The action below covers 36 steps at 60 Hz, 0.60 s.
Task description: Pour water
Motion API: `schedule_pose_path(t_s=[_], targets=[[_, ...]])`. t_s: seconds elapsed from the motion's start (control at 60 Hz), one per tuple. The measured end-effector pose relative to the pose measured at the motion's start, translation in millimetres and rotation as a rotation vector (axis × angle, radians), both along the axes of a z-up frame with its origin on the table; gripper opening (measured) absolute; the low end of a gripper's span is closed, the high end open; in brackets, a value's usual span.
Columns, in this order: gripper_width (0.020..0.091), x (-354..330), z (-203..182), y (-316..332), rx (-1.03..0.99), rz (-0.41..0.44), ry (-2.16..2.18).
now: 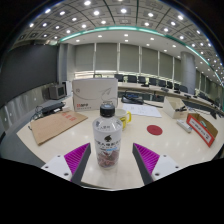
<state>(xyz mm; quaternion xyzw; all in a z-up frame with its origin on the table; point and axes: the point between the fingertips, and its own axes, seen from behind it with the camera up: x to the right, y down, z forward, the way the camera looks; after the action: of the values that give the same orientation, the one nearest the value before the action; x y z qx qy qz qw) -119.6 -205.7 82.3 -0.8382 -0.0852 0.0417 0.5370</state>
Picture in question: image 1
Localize black cable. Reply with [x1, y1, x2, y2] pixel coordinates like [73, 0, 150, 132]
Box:
[143, 101, 164, 110]

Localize black flat device with cables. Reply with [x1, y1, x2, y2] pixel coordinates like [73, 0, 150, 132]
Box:
[36, 101, 67, 117]

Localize long curved conference desk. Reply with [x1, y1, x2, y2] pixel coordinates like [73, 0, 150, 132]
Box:
[117, 81, 224, 114]

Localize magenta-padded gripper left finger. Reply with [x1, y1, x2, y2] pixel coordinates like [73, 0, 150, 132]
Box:
[40, 142, 92, 186]

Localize group of ceiling lights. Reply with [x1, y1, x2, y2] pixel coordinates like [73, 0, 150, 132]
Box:
[26, 0, 224, 84]

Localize brown kraft envelope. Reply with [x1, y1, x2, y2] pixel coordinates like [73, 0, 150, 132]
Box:
[29, 108, 89, 146]

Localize grey CRT monitor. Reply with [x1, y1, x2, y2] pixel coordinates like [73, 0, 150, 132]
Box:
[48, 83, 68, 100]

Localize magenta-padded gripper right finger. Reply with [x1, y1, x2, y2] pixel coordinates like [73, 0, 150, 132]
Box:
[132, 142, 184, 186]

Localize open white cardboard box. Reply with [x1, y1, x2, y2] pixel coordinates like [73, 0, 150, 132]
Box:
[162, 96, 189, 120]

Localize flat round red coaster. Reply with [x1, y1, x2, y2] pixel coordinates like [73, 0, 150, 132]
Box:
[146, 124, 164, 136]

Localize row of black office chairs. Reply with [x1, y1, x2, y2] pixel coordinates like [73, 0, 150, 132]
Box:
[113, 73, 214, 101]

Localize clear bottle with black cap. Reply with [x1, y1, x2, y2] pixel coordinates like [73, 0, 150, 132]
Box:
[92, 103, 123, 169]

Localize white paper ream carton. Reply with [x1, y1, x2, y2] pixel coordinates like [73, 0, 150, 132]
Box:
[72, 77, 119, 112]

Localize black tool in white box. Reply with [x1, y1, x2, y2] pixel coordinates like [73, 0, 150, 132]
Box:
[174, 105, 188, 113]

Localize white mug with yellow print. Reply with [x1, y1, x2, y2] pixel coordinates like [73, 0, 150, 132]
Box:
[114, 108, 133, 131]

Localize open brown box, red side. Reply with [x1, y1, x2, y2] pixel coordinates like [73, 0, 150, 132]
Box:
[186, 112, 219, 148]

